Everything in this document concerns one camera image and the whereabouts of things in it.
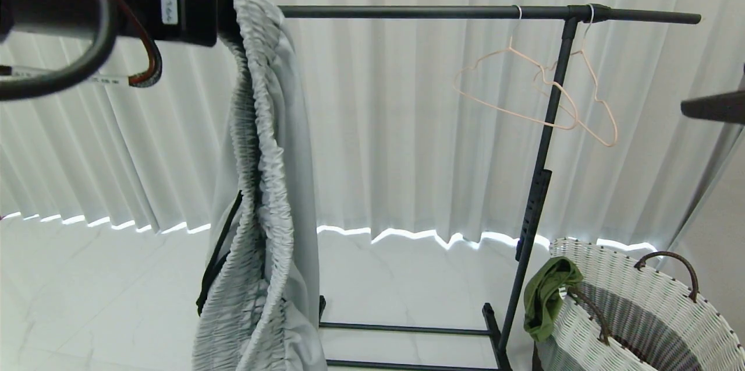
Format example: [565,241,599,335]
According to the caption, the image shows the white laundry basket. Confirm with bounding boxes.
[533,237,745,371]

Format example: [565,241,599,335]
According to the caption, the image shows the green sleeveless top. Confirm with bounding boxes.
[523,256,584,344]

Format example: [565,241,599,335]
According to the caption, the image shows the pink clothes hanger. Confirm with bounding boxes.
[453,6,581,131]
[531,6,619,148]

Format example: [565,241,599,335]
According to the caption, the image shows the black clothes rack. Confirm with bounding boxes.
[278,3,702,371]

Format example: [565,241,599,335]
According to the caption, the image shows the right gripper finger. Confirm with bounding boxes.
[681,90,745,125]

